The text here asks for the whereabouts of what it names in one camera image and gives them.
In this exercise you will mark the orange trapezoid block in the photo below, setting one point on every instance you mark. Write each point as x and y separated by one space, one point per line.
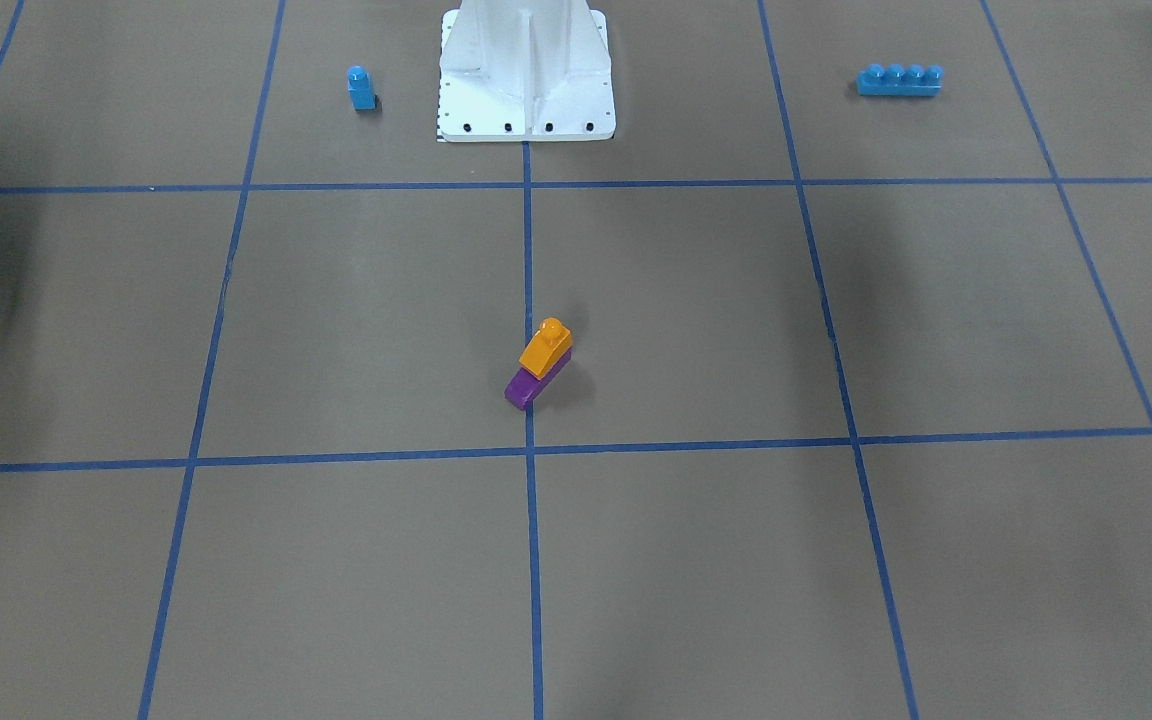
551 341

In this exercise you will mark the purple trapezoid block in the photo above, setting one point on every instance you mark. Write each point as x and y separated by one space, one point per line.
523 388

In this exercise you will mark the brown paper table cover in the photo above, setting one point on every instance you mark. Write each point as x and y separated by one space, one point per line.
857 425

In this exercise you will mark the small blue single-stud brick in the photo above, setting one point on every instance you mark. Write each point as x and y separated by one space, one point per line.
359 88

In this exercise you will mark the long blue four-stud brick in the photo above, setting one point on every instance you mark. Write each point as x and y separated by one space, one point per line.
896 80

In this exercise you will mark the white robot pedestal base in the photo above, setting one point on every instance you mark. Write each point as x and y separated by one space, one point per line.
525 71

